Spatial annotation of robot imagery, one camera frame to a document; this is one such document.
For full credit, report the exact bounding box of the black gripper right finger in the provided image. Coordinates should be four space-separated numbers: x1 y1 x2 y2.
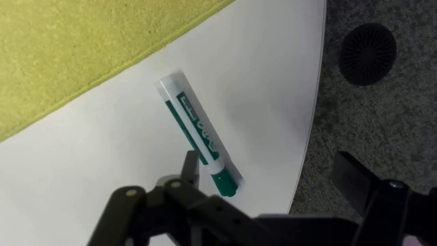
330 150 437 246

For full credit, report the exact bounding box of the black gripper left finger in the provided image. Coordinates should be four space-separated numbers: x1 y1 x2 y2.
86 149 256 246

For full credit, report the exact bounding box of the white green marker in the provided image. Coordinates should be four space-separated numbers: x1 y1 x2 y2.
153 68 247 199

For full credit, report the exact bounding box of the yellow cloth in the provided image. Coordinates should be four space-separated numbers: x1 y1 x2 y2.
0 0 236 143

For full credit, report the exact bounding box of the black round floor vent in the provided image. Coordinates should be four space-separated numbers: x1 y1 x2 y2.
337 22 397 87

